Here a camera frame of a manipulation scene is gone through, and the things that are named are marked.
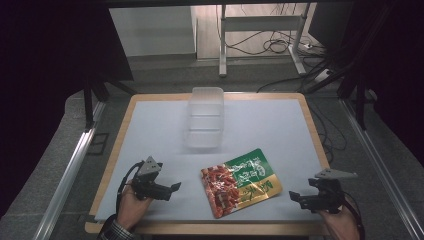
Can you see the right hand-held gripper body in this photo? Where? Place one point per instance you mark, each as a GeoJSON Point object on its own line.
{"type": "Point", "coordinates": [328, 195]}

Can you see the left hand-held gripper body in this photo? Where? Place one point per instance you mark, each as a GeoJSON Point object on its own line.
{"type": "Point", "coordinates": [149, 186]}

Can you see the person's left hand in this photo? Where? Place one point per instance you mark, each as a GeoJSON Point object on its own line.
{"type": "Point", "coordinates": [132, 206]}

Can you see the person's right hand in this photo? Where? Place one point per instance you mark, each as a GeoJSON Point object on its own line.
{"type": "Point", "coordinates": [338, 226]}

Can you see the red green snack packet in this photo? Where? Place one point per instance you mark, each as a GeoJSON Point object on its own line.
{"type": "Point", "coordinates": [238, 185]}

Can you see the dark square floor plate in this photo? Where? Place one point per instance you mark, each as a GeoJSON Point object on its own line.
{"type": "Point", "coordinates": [98, 144]}

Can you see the white table mat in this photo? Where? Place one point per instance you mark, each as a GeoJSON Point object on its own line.
{"type": "Point", "coordinates": [266, 133]}

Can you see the clear plastic container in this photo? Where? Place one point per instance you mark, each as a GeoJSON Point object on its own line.
{"type": "Point", "coordinates": [204, 116]}

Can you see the black metal stand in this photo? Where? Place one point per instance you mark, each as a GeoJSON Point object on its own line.
{"type": "Point", "coordinates": [360, 100]}
{"type": "Point", "coordinates": [89, 106]}

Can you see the white power strip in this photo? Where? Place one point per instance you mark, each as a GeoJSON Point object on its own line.
{"type": "Point", "coordinates": [322, 76]}

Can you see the white cabinet panel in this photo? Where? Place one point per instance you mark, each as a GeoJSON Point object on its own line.
{"type": "Point", "coordinates": [151, 31]}

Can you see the aluminium floor rail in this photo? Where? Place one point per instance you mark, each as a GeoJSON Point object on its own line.
{"type": "Point", "coordinates": [65, 186]}
{"type": "Point", "coordinates": [380, 166]}

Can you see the white metal desk frame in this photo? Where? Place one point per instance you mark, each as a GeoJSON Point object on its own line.
{"type": "Point", "coordinates": [261, 23]}

